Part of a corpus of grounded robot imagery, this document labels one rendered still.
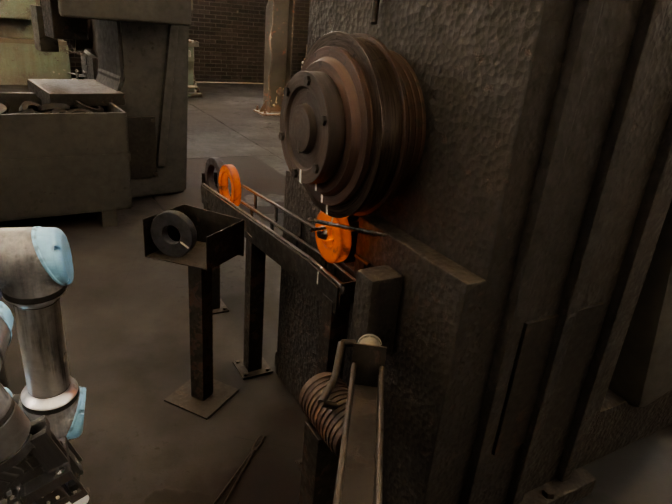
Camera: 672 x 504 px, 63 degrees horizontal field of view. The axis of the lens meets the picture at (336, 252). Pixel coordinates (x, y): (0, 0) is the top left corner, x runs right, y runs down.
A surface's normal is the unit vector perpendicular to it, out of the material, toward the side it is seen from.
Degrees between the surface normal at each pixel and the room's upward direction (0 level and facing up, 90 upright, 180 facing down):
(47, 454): 90
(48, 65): 90
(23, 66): 90
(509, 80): 90
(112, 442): 0
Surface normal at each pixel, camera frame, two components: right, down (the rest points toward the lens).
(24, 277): 0.31, 0.49
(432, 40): -0.87, 0.12
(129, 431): 0.07, -0.91
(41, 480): -0.22, -0.82
